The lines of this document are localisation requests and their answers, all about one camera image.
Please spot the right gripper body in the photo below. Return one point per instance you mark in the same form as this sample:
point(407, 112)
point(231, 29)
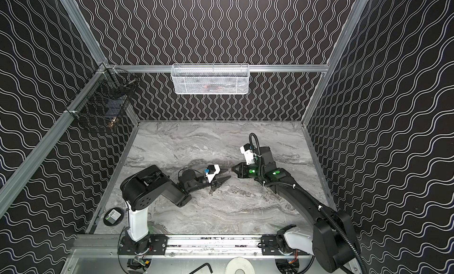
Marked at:
point(243, 169)

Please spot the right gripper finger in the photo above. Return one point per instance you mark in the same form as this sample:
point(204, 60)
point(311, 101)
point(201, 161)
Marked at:
point(239, 166)
point(234, 171)

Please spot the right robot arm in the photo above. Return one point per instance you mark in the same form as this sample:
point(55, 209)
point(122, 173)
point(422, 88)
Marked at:
point(333, 241)

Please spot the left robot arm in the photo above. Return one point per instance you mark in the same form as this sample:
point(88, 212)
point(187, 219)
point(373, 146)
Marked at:
point(142, 189)

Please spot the black allen key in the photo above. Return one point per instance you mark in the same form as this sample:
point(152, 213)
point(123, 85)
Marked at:
point(205, 265)

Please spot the white tape roll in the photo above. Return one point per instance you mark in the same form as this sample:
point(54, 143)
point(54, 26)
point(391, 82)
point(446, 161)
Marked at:
point(239, 263)

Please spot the black round puck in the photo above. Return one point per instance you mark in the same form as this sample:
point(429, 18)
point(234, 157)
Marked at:
point(113, 217)

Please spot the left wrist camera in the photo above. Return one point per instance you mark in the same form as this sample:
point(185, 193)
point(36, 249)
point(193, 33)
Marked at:
point(211, 171)

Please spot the white mesh wall basket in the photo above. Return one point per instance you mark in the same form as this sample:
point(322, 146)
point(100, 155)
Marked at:
point(211, 78)

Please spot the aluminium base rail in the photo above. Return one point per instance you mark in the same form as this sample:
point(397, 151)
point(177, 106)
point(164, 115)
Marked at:
point(186, 246)

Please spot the black wire wall basket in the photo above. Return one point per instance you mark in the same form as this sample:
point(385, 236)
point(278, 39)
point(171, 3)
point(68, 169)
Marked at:
point(104, 107)

